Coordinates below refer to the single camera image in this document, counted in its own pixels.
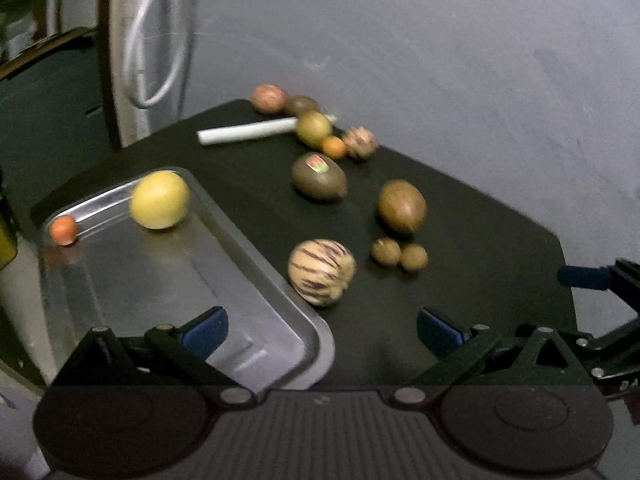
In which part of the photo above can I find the small brown round fruit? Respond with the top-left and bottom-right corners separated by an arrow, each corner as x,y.
399,244 -> 428,273
370,237 -> 402,266

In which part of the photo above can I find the large striped pepino melon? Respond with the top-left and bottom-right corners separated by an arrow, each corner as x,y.
288,238 -> 357,307

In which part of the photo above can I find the brown oval kiwi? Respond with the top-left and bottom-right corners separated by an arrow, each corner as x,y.
378,180 -> 427,234

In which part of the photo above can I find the kiwi with sticker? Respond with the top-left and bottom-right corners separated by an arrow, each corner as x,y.
292,153 -> 348,200

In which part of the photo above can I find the small striped pepino melon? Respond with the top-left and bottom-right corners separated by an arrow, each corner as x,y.
342,127 -> 378,159

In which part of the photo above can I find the small orange tangerine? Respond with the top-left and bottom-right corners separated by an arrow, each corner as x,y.
321,136 -> 347,160

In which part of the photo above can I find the yellow green pear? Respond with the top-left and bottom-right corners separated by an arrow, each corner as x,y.
295,112 -> 333,148

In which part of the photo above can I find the silver metal tray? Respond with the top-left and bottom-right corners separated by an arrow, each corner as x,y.
39,168 -> 335,392

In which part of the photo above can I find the black table mat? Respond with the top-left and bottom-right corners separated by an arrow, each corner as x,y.
31,101 -> 576,386

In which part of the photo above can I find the large yellow round fruit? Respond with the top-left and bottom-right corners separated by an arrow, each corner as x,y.
129,170 -> 190,230

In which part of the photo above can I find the small orange fruit in tray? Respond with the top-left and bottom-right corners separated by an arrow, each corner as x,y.
49,214 -> 78,246

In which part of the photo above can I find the yellow container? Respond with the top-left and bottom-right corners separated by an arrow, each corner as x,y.
0,196 -> 17,269

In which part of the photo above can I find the white leek stalk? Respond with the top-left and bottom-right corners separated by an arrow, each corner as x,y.
198,114 -> 337,145

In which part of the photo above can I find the red apple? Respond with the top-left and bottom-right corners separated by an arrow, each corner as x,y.
250,84 -> 288,115

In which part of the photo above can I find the dark brown kiwi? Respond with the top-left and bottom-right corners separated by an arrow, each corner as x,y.
282,94 -> 320,117

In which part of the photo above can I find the dark grey cabinet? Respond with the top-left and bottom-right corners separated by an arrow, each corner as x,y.
1,32 -> 113,216

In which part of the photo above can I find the white looped cable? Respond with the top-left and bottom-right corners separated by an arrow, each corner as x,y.
121,0 -> 189,110

